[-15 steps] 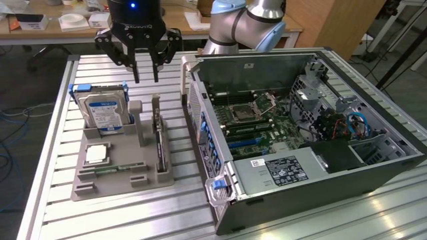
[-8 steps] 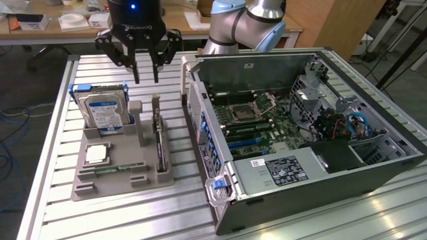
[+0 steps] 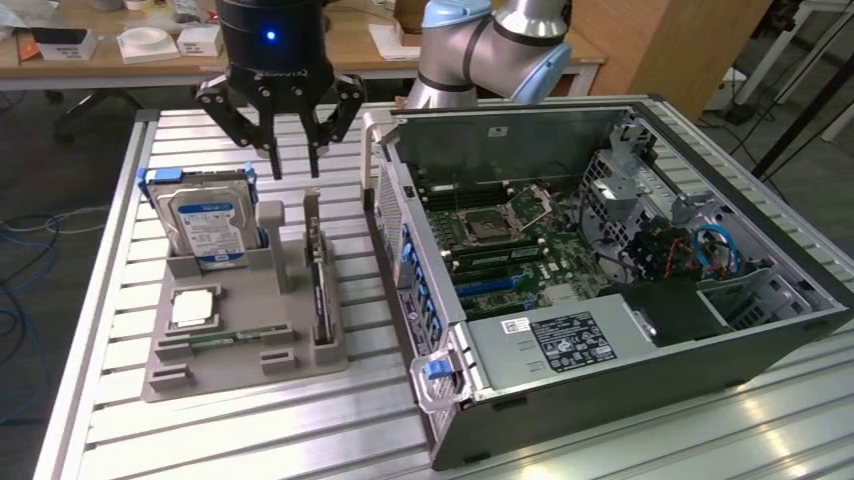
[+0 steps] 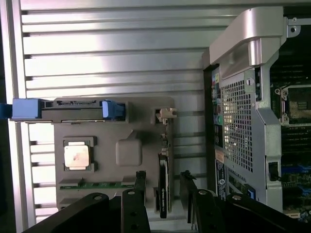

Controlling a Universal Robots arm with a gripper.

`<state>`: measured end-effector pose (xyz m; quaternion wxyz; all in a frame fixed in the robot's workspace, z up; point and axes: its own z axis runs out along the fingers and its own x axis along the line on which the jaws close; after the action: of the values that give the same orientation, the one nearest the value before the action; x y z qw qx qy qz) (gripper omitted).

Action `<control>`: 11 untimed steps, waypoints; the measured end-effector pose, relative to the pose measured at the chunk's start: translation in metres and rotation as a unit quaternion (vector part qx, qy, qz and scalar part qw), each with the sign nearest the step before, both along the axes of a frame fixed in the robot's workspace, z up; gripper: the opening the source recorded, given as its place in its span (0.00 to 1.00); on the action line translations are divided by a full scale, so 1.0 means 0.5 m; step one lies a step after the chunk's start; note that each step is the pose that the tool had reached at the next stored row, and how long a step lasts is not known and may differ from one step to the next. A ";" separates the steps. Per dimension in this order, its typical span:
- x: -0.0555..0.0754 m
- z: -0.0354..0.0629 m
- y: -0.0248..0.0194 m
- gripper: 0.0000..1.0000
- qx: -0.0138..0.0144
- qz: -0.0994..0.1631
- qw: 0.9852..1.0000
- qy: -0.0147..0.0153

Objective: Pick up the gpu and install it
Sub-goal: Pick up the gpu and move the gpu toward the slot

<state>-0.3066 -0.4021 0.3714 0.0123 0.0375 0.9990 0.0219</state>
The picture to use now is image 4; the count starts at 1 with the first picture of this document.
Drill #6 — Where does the grey parts rack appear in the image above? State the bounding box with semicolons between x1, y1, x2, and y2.
53;96;176;217

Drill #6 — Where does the green motherboard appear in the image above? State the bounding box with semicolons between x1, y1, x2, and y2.
269;64;311;219

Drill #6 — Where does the green RAM stick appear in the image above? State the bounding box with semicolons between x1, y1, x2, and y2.
60;182;136;190

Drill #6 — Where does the hard disk in blue carrier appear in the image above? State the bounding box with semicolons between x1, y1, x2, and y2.
0;98;130;124

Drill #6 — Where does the silver CPU chip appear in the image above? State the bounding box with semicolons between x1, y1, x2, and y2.
63;145;89;171

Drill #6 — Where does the CPU socket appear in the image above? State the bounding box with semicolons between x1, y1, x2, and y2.
274;84;311;127

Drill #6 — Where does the open black PC case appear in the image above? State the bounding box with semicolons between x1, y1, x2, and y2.
202;6;311;233

